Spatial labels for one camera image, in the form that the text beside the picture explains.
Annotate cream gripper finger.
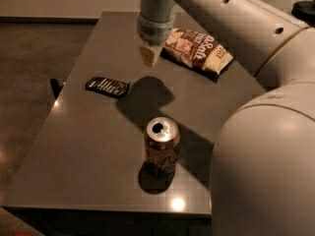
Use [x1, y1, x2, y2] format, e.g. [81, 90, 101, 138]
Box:
[152, 45, 163, 66]
[139, 46, 152, 66]

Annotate black chocolate rxbar wrapper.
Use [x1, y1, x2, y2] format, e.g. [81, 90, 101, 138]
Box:
[85, 77, 130, 98]

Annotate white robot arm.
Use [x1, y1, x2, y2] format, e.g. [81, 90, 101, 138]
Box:
[138, 0, 315, 236]

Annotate brown chip bag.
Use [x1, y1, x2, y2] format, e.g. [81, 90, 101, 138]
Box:
[161, 29, 233, 75]

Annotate orange soda can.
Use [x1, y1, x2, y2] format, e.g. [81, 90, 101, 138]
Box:
[144, 117, 180, 176]

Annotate black object at table edge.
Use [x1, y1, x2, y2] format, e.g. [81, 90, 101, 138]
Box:
[50, 79, 64, 98]

